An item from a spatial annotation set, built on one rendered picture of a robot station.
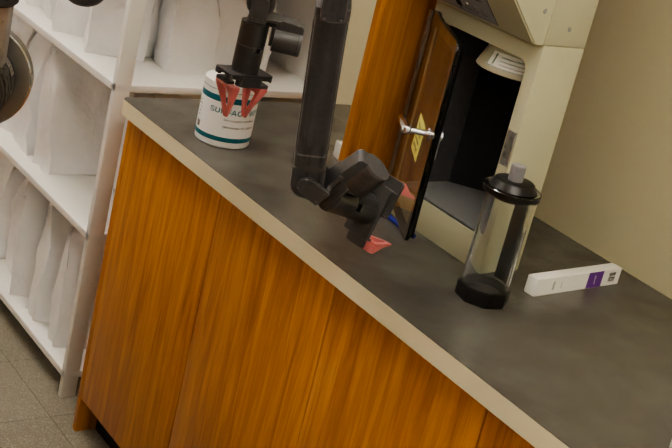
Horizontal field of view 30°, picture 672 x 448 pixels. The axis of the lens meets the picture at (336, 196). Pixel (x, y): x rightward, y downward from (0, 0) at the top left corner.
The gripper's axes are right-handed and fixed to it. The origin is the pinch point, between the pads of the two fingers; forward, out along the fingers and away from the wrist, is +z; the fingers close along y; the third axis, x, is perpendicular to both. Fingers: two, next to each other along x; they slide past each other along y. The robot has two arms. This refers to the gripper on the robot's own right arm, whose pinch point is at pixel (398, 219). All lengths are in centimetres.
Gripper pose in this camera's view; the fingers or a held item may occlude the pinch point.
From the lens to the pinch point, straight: 233.5
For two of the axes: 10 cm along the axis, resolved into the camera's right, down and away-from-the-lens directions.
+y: 4.5, -8.9, -1.2
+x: -6.2, -4.0, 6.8
